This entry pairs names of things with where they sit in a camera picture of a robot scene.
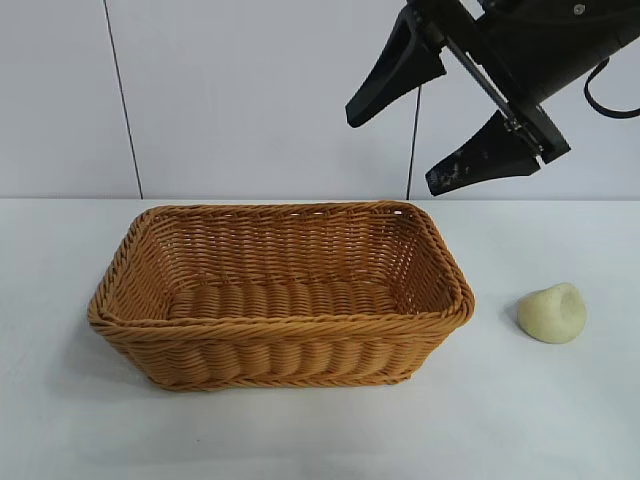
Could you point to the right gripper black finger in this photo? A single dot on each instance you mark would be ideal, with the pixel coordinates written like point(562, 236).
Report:
point(400, 72)

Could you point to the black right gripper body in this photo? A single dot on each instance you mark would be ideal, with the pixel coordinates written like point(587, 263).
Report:
point(540, 45)

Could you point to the right gripper smudged finger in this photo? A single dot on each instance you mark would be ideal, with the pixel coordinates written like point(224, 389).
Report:
point(482, 160)

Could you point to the pale yellow egg yolk pastry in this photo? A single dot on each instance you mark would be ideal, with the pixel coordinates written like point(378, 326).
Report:
point(547, 317)

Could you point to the brown woven wicker basket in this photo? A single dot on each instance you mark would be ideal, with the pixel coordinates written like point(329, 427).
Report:
point(280, 335)

